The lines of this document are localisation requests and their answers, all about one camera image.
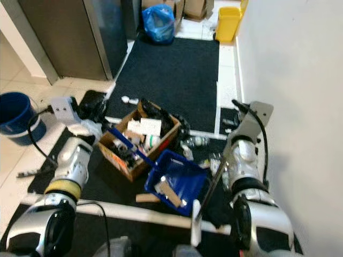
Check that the grey metal tool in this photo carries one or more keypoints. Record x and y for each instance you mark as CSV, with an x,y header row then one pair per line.
x,y
35,172

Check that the blue plastic bucket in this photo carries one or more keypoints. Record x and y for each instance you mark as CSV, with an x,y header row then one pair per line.
x,y
19,118

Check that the cardboard box full of clutter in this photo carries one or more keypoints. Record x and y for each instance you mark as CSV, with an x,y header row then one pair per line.
x,y
123,163

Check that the blue plastic bag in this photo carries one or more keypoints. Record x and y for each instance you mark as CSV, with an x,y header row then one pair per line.
x,y
158,24

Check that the dark blue floor mat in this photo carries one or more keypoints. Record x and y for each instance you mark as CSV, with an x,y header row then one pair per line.
x,y
171,75

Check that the blue plastic dustpan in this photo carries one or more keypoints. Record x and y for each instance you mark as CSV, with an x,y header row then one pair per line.
x,y
179,179

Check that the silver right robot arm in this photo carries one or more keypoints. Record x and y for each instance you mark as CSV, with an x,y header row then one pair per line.
x,y
246,166

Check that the grey robot right leg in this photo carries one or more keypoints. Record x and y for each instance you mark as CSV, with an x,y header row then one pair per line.
x,y
193,251

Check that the crumpled clear plastic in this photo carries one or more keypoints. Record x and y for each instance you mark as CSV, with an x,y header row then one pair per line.
x,y
217,166

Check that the brown cardboard box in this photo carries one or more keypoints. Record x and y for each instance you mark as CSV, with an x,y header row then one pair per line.
x,y
199,8

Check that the grey robot leg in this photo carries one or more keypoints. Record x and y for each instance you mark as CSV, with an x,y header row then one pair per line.
x,y
193,251
113,248

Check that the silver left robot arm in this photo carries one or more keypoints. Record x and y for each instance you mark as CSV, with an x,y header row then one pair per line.
x,y
72,166

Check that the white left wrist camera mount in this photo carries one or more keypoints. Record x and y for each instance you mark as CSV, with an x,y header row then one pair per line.
x,y
65,110

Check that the short wooden block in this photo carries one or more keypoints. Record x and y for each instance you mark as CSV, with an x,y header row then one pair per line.
x,y
169,194
147,198

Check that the stainless steel cabinet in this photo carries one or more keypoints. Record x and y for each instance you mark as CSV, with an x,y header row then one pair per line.
x,y
69,37

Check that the yellow plastic bin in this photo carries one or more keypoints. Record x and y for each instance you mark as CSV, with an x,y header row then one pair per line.
x,y
228,25

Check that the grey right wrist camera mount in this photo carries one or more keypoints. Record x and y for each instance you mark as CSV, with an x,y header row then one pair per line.
x,y
254,123

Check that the small white object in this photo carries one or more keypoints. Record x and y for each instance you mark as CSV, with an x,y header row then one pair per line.
x,y
129,100

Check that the clear plastic bottle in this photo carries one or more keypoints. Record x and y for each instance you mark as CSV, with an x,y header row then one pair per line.
x,y
197,142

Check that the grey robot left leg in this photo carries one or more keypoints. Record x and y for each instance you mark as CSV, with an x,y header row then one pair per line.
x,y
113,248

